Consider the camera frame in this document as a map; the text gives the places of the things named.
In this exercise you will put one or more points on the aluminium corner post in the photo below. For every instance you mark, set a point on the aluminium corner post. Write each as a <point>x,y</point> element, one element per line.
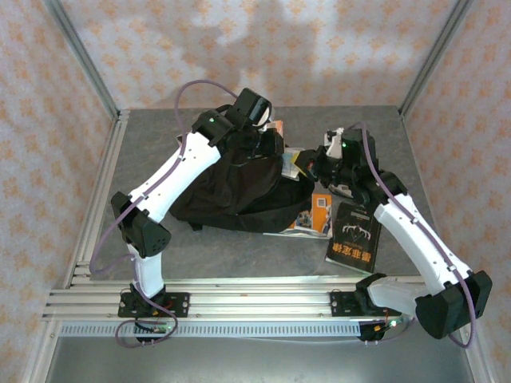
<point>80,52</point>
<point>436,52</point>

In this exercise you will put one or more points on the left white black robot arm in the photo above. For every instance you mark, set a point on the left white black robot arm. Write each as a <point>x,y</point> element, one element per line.
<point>175,175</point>

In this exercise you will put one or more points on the aluminium frame strut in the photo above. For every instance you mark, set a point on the aluminium frame strut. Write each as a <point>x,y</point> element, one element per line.
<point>475,359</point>
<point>40,355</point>

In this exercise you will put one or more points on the small circuit board green LED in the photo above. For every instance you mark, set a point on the small circuit board green LED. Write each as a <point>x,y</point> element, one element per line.
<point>393,324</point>
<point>159,329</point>

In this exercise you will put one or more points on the black backpack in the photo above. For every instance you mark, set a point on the black backpack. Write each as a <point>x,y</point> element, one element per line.
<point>239,187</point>

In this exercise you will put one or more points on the orange white magazine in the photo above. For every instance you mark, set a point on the orange white magazine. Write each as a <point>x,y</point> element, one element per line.
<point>319,211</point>

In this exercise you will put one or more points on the aluminium base frame rail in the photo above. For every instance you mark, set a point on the aluminium base frame rail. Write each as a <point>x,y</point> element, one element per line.
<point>259,299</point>

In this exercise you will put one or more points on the grey white book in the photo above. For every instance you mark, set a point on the grey white book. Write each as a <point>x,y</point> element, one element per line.
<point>343,192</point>

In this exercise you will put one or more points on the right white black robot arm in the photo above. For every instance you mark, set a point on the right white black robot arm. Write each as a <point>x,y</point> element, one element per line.
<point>419,243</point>

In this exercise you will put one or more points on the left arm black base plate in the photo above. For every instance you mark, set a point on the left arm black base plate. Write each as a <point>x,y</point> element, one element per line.
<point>179,305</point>

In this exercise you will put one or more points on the black book orange characters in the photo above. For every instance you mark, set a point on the black book orange characters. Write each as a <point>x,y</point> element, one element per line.
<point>351,243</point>

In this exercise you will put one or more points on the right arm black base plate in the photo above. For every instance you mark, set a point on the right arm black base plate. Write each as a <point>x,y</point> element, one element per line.
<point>339,305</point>

